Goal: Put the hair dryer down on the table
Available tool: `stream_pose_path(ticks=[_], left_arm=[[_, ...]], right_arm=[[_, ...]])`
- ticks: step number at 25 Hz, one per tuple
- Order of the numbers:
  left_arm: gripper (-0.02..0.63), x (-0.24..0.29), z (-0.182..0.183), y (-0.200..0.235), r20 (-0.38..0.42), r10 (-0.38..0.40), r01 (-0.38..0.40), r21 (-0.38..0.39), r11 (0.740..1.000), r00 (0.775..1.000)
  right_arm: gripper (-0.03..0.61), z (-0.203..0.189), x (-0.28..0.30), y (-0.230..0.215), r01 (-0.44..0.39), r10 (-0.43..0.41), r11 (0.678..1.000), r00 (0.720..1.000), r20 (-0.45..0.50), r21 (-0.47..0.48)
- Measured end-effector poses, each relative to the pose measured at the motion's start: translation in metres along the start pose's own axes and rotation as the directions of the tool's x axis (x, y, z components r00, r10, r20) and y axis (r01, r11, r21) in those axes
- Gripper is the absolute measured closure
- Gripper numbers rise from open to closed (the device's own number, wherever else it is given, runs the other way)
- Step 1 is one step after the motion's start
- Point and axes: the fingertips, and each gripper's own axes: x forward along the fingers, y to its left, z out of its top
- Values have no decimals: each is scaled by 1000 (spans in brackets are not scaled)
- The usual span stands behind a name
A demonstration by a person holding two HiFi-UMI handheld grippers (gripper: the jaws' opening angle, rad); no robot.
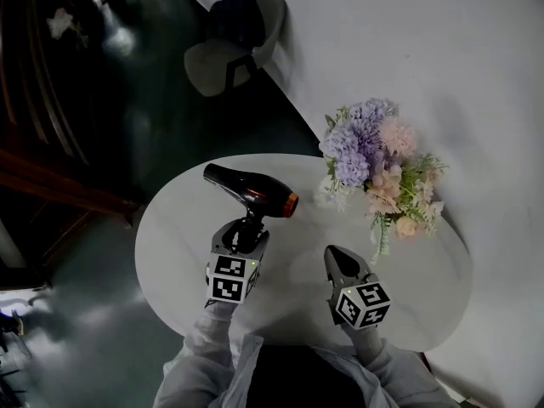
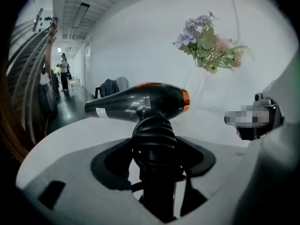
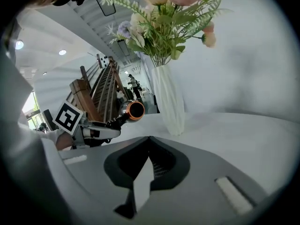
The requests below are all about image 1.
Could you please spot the round white table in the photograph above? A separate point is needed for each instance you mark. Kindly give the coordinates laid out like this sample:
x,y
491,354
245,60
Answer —
x,y
183,228

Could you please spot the person's left forearm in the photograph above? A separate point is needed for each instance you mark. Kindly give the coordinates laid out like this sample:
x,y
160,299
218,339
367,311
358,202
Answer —
x,y
208,355

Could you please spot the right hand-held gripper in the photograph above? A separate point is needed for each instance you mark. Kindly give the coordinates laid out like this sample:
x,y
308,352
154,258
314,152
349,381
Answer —
x,y
361,304

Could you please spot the person's dark torso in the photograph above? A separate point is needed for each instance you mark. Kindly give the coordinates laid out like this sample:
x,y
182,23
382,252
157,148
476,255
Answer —
x,y
297,376

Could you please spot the grey shell chair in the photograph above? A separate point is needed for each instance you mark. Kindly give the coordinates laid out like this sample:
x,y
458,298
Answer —
x,y
212,66

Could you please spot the purple and pink flower bouquet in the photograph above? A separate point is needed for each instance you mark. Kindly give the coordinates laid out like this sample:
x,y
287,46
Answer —
x,y
374,160

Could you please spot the white artificial flower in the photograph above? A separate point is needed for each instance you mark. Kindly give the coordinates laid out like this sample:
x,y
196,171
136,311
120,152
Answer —
x,y
60,21

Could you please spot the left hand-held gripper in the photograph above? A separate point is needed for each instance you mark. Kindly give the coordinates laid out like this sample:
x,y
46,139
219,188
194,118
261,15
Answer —
x,y
229,281

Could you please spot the dark wooden cabinet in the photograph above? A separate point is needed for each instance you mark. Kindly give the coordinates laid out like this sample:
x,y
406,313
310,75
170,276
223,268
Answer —
x,y
38,143

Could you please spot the white backdrop sheet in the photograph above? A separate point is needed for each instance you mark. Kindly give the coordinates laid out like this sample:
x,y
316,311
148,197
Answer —
x,y
425,36

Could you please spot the person's right forearm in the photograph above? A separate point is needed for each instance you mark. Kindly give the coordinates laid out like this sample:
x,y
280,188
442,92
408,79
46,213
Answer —
x,y
395,372

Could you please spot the dark garment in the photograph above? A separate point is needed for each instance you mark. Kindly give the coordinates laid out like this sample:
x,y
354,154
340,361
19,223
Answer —
x,y
238,15

